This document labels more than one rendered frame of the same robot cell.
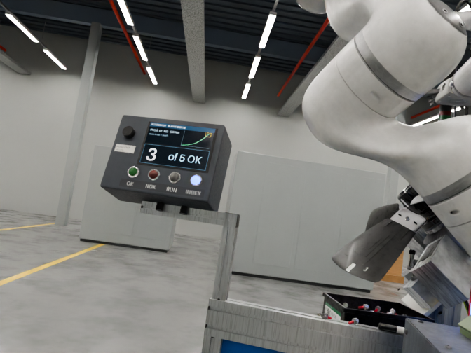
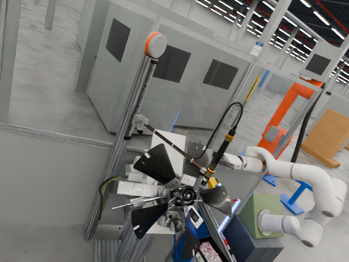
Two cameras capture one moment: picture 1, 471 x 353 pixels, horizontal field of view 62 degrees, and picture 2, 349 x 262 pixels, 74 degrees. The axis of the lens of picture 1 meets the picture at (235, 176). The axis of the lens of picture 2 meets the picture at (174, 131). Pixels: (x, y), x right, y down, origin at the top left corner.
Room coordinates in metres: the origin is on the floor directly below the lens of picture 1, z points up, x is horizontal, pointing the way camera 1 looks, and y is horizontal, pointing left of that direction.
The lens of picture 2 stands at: (2.16, 0.18, 2.04)
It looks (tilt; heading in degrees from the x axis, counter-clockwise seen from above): 23 degrees down; 232
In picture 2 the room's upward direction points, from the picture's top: 24 degrees clockwise
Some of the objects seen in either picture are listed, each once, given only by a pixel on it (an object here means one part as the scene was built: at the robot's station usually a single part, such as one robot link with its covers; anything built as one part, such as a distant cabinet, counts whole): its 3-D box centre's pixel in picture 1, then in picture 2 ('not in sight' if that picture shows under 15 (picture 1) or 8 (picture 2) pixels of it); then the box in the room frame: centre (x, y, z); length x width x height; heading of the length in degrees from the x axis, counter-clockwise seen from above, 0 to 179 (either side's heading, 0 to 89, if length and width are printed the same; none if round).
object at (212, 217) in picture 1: (189, 213); not in sight; (0.94, 0.09, 1.04); 0.24 x 0.03 x 0.03; 78
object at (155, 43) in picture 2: not in sight; (155, 44); (1.45, -1.26, 1.88); 0.17 x 0.15 x 0.16; 168
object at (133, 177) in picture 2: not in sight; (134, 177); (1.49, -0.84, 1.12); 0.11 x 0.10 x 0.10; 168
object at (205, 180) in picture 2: not in sight; (217, 158); (1.16, -0.60, 1.47); 0.04 x 0.04 x 0.46
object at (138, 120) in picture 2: not in sight; (139, 120); (1.41, -1.17, 1.36); 0.10 x 0.07 x 0.08; 113
